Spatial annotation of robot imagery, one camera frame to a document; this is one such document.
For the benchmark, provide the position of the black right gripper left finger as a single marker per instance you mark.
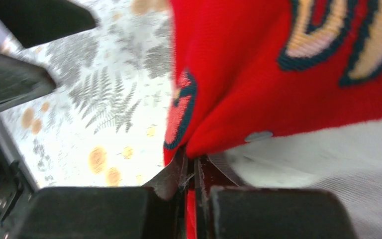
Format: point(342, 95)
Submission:
point(155, 210)

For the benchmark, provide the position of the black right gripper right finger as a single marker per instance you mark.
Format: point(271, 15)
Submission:
point(226, 209)

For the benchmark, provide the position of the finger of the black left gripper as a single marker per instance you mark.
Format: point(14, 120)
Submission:
point(35, 22)
point(21, 82)

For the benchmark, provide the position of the floral fern print sheet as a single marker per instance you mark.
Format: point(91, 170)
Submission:
point(105, 123)

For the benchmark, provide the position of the white pillow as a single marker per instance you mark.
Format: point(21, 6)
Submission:
point(346, 161)

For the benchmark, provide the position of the red cartoon print pillowcase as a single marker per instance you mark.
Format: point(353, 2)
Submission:
point(248, 70)

